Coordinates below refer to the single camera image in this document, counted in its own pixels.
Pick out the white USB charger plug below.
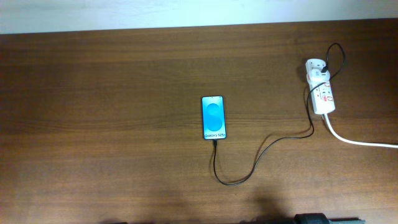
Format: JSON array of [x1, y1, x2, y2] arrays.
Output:
[[307, 68, 330, 85]]

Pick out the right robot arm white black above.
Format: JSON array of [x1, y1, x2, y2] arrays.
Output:
[[294, 213, 366, 224]]

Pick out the white power strip cord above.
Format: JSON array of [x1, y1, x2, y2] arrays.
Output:
[[322, 113, 398, 149]]

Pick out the black USB charging cable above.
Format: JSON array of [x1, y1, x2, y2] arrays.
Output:
[[212, 42, 346, 187]]

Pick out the white power strip red switches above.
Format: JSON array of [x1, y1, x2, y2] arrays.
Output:
[[305, 58, 335, 115]]

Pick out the blue screen Galaxy smartphone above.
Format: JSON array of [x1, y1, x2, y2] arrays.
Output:
[[201, 96, 227, 140]]

